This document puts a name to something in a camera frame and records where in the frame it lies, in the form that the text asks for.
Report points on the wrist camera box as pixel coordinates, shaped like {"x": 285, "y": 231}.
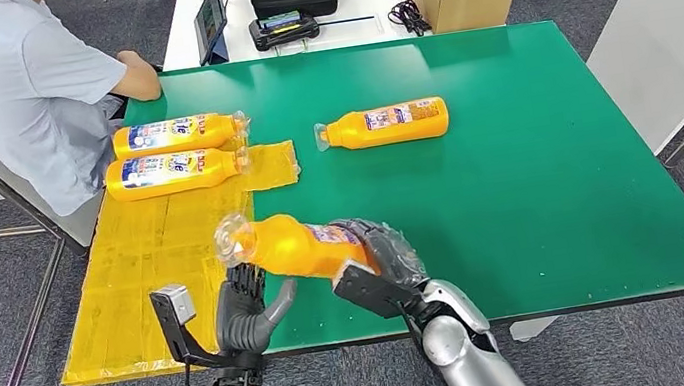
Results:
{"x": 369, "y": 291}
{"x": 177, "y": 305}

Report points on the white table foot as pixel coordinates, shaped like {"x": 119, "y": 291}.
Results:
{"x": 535, "y": 329}

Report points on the black tablet on stand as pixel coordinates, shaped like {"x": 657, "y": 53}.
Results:
{"x": 209, "y": 17}

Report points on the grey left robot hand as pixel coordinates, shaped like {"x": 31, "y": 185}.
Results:
{"x": 240, "y": 326}

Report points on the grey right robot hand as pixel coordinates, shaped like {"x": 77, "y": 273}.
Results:
{"x": 394, "y": 257}

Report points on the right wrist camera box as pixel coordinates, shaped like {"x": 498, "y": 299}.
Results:
{"x": 369, "y": 291}

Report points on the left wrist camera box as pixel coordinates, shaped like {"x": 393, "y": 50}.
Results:
{"x": 177, "y": 305}

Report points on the orange detergent bottle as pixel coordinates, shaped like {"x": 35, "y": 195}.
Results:
{"x": 172, "y": 174}
{"x": 290, "y": 249}
{"x": 347, "y": 132}
{"x": 173, "y": 137}

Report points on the thin black pen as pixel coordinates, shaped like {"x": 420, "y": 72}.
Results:
{"x": 348, "y": 20}

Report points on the black handheld controller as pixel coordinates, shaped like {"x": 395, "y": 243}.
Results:
{"x": 284, "y": 31}

